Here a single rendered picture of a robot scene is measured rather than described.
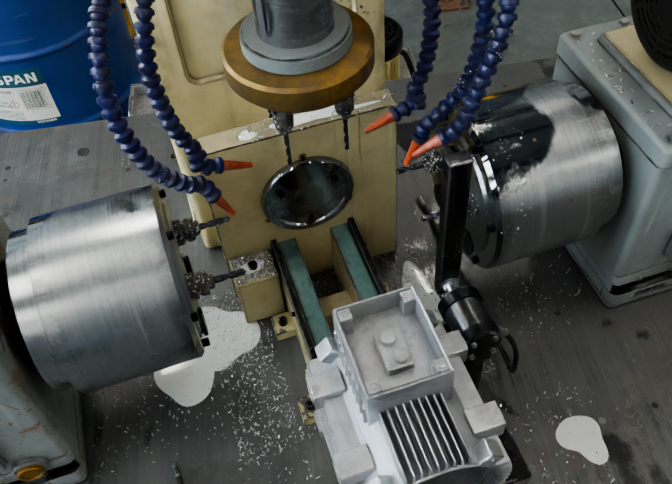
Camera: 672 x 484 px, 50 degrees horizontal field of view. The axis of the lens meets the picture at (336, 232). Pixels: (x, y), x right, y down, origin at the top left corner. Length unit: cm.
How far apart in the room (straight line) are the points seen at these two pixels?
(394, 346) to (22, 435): 51
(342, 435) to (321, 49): 43
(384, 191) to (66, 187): 69
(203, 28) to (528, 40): 227
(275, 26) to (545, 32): 250
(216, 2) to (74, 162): 68
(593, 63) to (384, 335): 54
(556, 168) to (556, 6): 243
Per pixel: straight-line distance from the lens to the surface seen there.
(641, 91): 111
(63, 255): 94
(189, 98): 111
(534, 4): 341
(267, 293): 119
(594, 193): 105
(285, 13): 79
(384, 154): 112
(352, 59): 83
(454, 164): 83
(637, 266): 123
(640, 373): 124
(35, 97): 246
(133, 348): 95
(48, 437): 107
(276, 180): 107
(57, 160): 163
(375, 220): 123
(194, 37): 106
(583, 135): 104
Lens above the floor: 183
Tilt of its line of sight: 50 degrees down
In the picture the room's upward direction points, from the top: 5 degrees counter-clockwise
